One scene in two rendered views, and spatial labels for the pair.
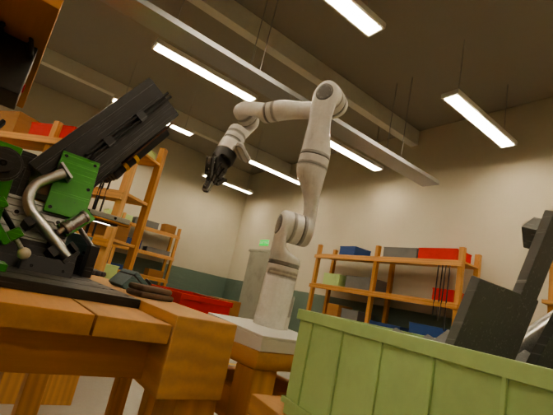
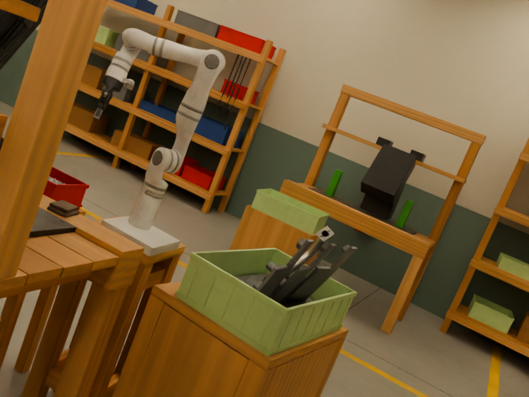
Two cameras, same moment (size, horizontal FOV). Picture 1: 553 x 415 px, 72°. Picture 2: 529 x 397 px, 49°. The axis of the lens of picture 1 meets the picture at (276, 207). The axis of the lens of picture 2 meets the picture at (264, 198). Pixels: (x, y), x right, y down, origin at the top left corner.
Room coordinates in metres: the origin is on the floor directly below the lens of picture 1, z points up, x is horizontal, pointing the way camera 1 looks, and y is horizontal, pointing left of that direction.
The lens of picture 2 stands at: (-1.00, 0.92, 1.53)
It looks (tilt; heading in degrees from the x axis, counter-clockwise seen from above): 9 degrees down; 325
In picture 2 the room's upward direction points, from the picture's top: 22 degrees clockwise
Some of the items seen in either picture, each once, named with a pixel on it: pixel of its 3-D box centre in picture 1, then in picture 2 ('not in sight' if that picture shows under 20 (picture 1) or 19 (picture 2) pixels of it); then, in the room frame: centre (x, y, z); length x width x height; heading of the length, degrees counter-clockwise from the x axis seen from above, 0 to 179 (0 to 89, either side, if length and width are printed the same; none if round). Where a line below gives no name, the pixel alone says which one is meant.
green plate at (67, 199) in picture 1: (71, 186); not in sight; (1.20, 0.66, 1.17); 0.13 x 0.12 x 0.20; 36
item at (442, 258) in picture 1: (376, 313); (150, 90); (6.46, -2.01, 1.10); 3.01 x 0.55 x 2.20; 34
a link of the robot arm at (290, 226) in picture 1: (289, 240); (161, 169); (1.10, -0.06, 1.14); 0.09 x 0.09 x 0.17; 15
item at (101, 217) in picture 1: (68, 209); not in sight; (1.35, 0.72, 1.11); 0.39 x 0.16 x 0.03; 126
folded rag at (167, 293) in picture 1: (151, 291); (64, 208); (1.04, 0.27, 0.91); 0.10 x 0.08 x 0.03; 137
